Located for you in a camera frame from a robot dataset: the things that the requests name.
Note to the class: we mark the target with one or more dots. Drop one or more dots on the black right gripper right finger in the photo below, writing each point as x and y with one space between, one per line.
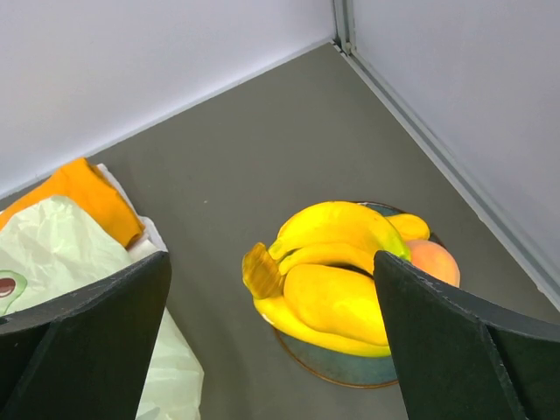
459 356

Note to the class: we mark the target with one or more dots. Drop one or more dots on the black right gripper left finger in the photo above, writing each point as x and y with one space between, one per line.
85 354

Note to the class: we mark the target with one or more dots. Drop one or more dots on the orange folded cloth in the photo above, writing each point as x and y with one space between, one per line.
88 188

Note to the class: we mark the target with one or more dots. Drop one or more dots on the yellow mango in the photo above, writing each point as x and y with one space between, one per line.
336 301

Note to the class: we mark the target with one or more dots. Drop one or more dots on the green avocado print plastic bag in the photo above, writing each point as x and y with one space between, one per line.
54 247

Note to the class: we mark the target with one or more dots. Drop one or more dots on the aluminium frame rail right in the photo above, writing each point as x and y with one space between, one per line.
527 254

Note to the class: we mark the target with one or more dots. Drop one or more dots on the yellow banana bunch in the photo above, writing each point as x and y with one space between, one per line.
275 311
339 233

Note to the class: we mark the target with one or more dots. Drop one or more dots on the white paper sheet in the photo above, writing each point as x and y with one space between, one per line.
151 240

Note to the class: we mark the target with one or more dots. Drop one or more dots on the peach fruit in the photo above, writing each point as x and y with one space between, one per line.
435 260

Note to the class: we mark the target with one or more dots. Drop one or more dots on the dark teal plate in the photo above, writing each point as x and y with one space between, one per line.
346 369

